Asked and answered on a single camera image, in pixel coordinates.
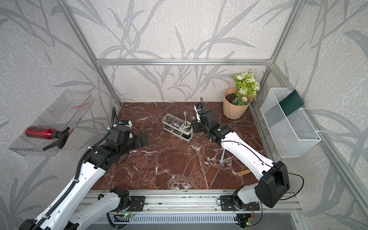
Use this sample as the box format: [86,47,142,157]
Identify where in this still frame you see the blue grey toothbrush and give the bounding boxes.
[220,149,226,164]

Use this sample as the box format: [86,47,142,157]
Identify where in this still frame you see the dark grey toothbrush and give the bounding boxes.
[184,111,187,126]

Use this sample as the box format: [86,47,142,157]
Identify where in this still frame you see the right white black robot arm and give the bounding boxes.
[192,103,301,210]

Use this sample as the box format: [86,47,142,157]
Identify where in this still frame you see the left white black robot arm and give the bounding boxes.
[20,124,148,230]

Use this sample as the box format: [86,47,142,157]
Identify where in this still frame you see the beige ribbed flower pot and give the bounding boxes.
[223,87,252,120]

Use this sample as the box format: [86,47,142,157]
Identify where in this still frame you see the green white artificial flowers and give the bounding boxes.
[232,69,260,106]

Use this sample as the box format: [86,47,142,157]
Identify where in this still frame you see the green toy garden fork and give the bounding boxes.
[237,169,251,177]

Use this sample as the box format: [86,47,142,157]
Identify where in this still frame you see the red spray bottle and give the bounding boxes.
[25,126,70,151]

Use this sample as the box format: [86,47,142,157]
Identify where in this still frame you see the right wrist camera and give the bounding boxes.
[194,103,203,122]

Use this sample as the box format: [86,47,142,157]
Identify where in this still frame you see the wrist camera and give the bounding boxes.
[119,119,132,127]
[194,103,203,122]

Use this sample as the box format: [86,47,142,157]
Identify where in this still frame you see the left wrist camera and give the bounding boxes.
[119,119,132,127]

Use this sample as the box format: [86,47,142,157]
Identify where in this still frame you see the clear plastic wall shelf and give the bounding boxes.
[9,90,94,156]

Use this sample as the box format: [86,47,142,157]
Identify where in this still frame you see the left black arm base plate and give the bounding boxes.
[127,196,146,212]

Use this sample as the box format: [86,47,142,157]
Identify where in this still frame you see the aluminium mounting rail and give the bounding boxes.
[60,189,301,215]

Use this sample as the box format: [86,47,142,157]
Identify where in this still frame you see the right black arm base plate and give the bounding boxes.
[220,195,261,211]

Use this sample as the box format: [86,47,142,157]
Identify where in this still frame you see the white wire mesh basket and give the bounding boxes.
[260,88,321,158]

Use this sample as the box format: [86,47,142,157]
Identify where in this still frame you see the aluminium frame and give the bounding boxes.
[57,1,368,214]

